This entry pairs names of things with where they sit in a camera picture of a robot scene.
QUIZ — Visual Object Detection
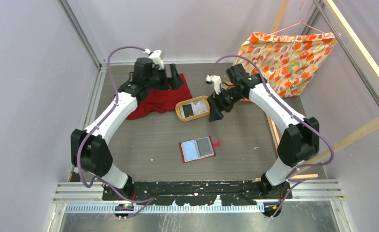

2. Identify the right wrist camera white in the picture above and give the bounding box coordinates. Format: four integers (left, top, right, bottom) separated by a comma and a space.
205, 75, 222, 95

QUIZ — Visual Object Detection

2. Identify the red cloth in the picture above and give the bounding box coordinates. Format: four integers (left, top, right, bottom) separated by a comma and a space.
127, 73, 192, 120

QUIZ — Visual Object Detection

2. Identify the floral fabric bag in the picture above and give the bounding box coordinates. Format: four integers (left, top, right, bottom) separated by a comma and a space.
234, 32, 337, 98

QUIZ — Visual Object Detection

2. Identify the wooden frame rack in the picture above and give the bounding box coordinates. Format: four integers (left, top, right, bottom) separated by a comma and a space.
255, 0, 379, 182

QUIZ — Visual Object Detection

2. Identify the pink clothes hanger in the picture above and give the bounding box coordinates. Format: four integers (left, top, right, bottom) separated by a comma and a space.
270, 0, 341, 36

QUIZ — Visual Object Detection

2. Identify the aluminium frame rail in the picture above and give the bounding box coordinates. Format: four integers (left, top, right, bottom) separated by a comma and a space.
52, 0, 379, 232

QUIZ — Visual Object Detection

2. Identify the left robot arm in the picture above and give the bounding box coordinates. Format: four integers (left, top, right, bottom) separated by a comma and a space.
71, 58, 169, 200

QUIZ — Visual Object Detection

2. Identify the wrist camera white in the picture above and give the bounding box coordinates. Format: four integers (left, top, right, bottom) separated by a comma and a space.
205, 75, 222, 95
143, 48, 165, 70

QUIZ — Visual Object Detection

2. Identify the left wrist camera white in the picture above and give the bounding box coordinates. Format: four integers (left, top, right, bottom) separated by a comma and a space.
143, 48, 165, 70

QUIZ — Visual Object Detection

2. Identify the red card holder wallet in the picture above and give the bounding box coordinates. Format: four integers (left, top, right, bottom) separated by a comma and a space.
178, 136, 221, 163

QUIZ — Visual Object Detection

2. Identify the yellow oval tray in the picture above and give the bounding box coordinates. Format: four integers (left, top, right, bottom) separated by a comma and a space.
175, 96, 210, 122

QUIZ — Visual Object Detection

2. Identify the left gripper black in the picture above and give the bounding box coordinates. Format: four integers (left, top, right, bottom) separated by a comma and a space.
146, 64, 183, 91

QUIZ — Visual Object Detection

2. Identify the white VIP card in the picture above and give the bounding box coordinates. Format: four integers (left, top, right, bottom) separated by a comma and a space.
190, 100, 209, 116

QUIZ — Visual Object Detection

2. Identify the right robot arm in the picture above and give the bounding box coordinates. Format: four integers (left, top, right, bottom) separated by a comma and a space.
205, 64, 320, 199

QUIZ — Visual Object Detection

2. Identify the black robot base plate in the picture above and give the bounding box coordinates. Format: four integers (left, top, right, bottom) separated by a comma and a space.
119, 180, 290, 206

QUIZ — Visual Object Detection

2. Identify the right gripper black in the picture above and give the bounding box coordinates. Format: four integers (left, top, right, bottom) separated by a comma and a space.
206, 86, 244, 122

